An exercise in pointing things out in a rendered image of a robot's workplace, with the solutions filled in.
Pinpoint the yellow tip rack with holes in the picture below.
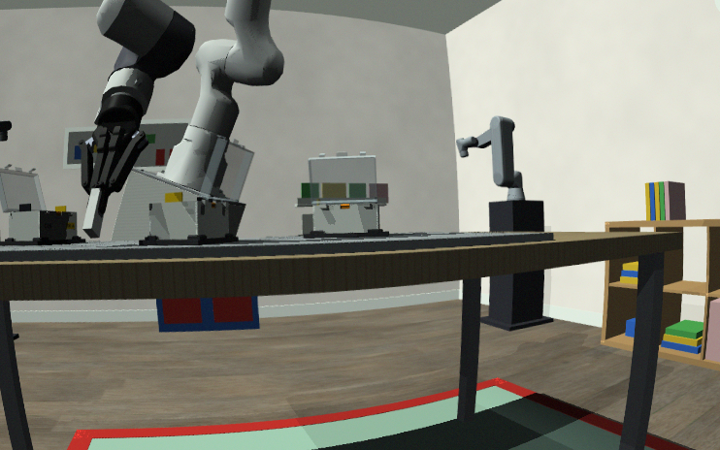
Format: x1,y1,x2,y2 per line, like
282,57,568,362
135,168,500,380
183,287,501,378
165,192,206,203

